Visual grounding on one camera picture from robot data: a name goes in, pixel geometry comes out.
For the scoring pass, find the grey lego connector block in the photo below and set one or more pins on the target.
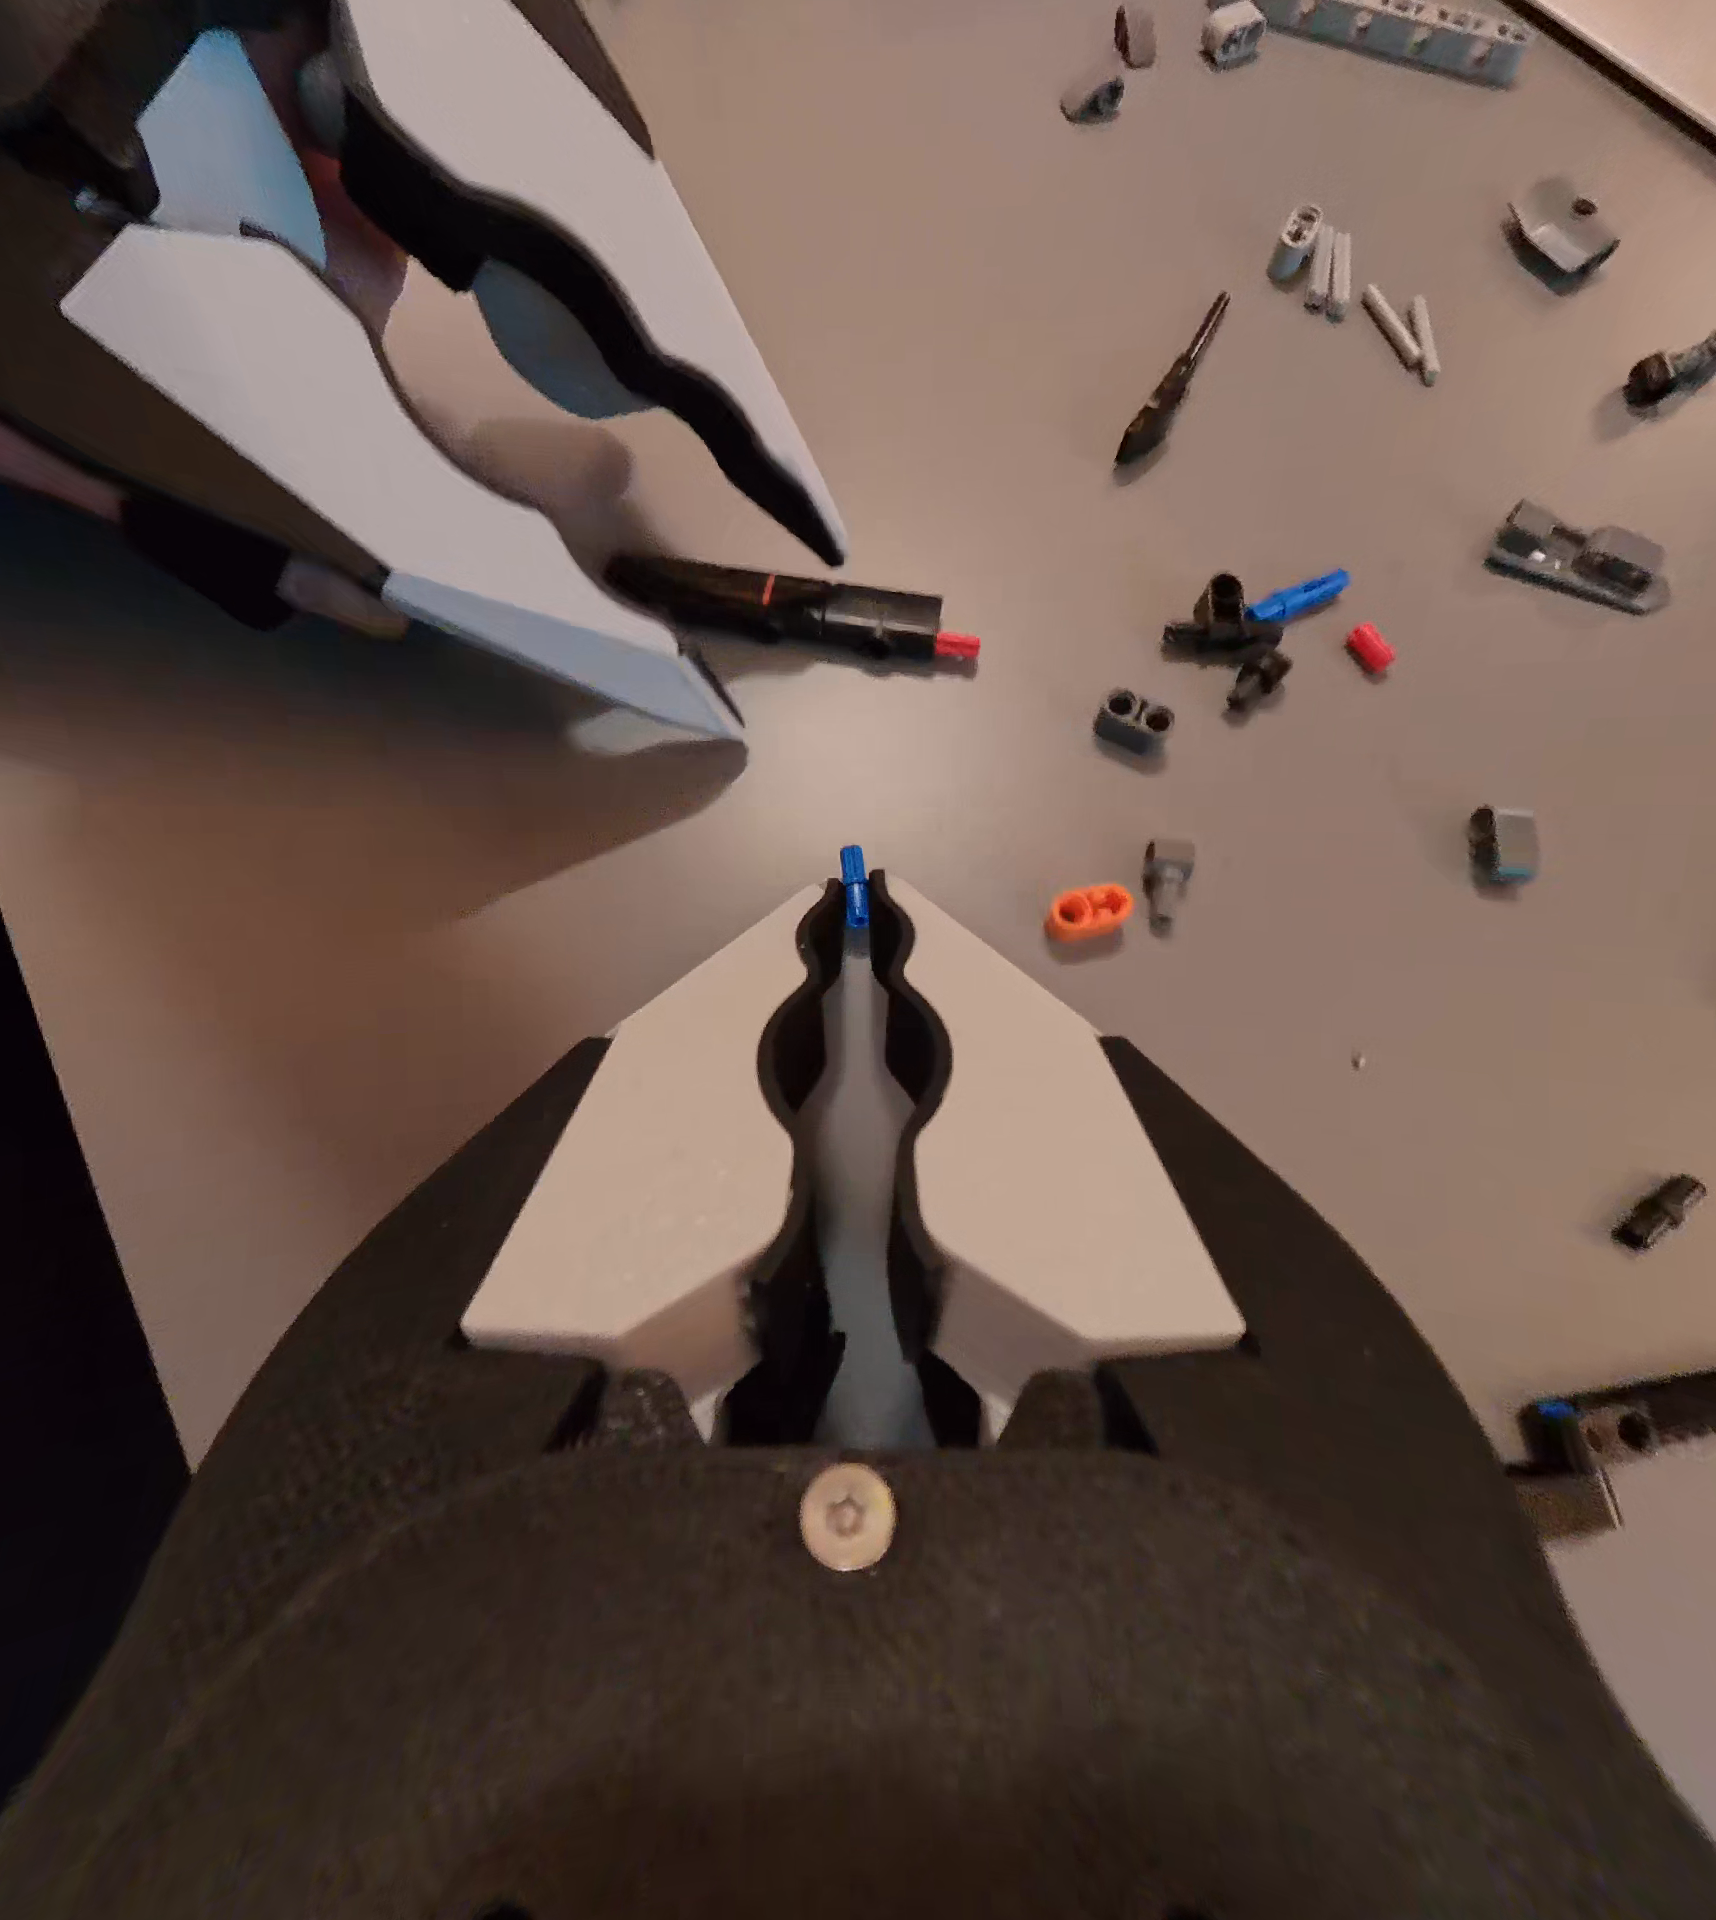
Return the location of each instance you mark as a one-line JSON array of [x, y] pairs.
[[1502, 844]]

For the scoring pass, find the long dark grey lego panel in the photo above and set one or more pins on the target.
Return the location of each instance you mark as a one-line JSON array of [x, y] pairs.
[[1579, 554]]

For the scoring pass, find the black lego clip piece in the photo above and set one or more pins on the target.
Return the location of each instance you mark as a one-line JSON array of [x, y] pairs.
[[1681, 369]]

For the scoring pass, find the long blue lego pin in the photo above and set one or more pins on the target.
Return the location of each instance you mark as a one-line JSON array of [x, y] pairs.
[[1297, 594]]

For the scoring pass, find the grey lego panel piece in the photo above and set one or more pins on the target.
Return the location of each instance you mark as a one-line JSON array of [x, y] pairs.
[[1561, 232]]

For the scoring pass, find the red lego pin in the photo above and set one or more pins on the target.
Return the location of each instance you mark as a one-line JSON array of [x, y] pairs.
[[956, 647], [1370, 647]]

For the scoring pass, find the black lego shock absorber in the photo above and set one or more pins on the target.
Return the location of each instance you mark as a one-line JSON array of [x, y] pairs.
[[782, 600]]

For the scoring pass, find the small blue lego pin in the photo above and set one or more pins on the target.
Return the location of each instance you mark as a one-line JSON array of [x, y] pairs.
[[854, 885]]

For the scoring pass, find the dark grey two-hole lego beam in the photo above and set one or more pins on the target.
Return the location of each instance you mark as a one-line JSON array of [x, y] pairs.
[[1132, 724]]

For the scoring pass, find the black lego cross connector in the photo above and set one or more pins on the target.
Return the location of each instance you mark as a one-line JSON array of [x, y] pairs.
[[1218, 618]]

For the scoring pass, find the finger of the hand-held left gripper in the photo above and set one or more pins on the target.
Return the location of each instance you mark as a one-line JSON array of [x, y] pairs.
[[272, 405], [573, 151]]

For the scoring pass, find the orange two-hole lego beam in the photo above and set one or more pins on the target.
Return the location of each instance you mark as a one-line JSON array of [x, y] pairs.
[[1069, 915]]

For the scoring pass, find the blue-grey two-hole lego beam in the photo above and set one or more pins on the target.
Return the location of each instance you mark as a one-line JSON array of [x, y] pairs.
[[1292, 242]]

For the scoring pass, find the grey lego pin connector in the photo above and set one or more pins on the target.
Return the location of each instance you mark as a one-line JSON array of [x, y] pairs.
[[1166, 879]]

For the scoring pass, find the small black lego connector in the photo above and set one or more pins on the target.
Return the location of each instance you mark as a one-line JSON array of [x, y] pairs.
[[1259, 679]]

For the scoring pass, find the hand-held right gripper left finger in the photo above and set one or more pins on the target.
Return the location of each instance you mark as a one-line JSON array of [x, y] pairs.
[[619, 1201]]

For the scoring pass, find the small light grey lego beam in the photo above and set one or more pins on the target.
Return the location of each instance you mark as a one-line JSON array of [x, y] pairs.
[[1233, 31]]

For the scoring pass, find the black blade piece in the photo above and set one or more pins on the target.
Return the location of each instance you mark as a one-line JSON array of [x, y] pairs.
[[1172, 383]]

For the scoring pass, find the black lego pin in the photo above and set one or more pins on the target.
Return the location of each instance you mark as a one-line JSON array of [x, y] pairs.
[[1658, 1212]]

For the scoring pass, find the light grey lego axle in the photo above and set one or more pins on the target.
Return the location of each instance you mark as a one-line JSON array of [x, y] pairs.
[[1424, 339], [1317, 271], [1386, 326], [1339, 275]]

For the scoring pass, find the black lego beam with pins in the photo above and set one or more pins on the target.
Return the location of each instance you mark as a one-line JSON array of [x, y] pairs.
[[1653, 1424]]

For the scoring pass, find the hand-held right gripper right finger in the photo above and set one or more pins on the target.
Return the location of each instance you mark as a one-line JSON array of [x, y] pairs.
[[1083, 1201]]

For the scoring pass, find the long grey lego beam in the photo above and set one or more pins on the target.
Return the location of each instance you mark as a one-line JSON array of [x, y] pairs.
[[1413, 31]]

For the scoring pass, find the dark grey curved lego piece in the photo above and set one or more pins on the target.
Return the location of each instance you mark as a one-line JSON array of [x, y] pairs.
[[1136, 33], [1094, 99]]

